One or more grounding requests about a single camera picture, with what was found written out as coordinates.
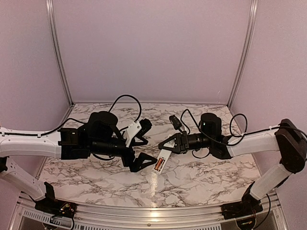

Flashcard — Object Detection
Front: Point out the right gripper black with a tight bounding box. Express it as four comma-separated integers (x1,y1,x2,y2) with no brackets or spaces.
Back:
158,131,213,154

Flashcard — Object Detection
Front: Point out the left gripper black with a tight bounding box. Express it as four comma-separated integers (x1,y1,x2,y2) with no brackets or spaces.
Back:
90,137,159,173

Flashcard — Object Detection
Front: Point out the white remote control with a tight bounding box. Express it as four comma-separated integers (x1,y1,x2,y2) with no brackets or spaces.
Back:
153,149,172,174

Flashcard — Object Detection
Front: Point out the orange battery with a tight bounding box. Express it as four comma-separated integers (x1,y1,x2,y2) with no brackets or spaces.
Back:
154,158,164,172

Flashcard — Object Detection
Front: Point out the black copper battery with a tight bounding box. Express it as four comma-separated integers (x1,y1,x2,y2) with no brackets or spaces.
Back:
155,158,165,172

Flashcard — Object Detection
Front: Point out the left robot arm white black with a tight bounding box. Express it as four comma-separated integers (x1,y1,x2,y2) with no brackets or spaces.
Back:
0,111,157,213

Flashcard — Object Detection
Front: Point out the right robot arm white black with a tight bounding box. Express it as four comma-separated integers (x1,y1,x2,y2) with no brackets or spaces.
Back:
158,113,307,215

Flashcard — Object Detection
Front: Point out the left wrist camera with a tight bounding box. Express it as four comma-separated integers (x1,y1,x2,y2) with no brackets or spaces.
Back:
123,118,152,147

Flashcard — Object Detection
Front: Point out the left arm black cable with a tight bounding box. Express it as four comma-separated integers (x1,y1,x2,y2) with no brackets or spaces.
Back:
0,94,142,138

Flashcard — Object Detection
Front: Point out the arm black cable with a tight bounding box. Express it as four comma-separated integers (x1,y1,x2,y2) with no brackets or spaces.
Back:
179,109,307,161
0,94,142,138

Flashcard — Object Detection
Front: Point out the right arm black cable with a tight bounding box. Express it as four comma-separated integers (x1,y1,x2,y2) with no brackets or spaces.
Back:
179,109,307,161

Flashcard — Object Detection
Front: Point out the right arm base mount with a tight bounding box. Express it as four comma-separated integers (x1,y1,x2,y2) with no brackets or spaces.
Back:
221,195,263,219

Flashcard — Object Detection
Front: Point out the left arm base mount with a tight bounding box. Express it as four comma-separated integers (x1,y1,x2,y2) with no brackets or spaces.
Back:
35,198,77,218

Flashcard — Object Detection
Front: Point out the front aluminium rail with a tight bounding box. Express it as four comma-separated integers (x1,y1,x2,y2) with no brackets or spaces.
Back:
9,193,288,230

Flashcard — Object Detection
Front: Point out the right aluminium frame post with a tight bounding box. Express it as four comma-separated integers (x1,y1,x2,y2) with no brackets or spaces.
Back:
227,0,259,108

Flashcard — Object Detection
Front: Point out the aluminium frame post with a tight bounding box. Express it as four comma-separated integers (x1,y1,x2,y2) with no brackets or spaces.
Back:
227,0,259,108
46,0,73,106

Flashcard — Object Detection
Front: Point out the left aluminium frame post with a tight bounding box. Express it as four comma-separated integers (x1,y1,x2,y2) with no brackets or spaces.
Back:
46,0,73,106

